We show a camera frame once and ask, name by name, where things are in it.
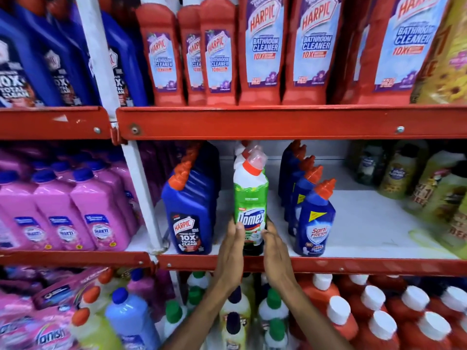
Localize person's right hand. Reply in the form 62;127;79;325
261;219;297;290

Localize person's left hand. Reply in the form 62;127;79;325
213;219;246;289

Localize green white toilet cleaner bottle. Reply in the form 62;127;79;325
233;149;270;256

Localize person's left forearm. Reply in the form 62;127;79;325
160;282;236;350

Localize person's right forearm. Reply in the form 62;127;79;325
279;280;354;350

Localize blue bottle yellow triangle label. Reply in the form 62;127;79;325
287;165;324;237
295;178;336;258
283;155;316;215
278;140;308;207

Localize dark blue bottle orange cap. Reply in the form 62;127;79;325
180;151;220;201
188;141;222;172
161;162;216;256

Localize yellow bottle dark blue cap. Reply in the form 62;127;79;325
220;286;252;326
221;312;248;350

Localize group of white bottles green caps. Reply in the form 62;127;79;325
163;270;290;350

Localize white bottle with red cap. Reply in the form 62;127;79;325
242;143;264;159
233;140;248;170

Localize long red shelf beam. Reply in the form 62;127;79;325
116;104;467;141
156;253;467;278

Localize white shelf board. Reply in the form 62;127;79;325
125;159;461;260

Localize purple bottle blue cap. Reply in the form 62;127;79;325
126;268;158;301

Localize group of dark purple bottles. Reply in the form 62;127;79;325
138;141;190;205

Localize light blue bottle blue cap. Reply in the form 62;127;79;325
105;287;162;350

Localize group of orange bottles white caps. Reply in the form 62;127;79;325
290;273;467;350

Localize yellow-green bottle orange cap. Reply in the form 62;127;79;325
78;285;110;314
69;307;123;350

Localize short red shelf beam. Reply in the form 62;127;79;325
0;250;152;269
0;106;112;141

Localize group of pink cleaner bottles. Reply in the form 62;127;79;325
0;142;144;252

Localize group of yellow-green cleaner bottles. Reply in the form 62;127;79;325
350;140;467;260

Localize row of red cleaner bottles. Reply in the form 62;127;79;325
135;0;454;107

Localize large blue cleaner bottle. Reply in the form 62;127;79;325
100;11;149;107
15;3;96;107
0;7;63;108

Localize pile of pink refill pouches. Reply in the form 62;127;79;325
0;267;112;350

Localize yellow floral cleaner bottle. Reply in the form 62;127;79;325
412;0;467;105

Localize white shelf upright post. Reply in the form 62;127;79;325
74;0;165;254

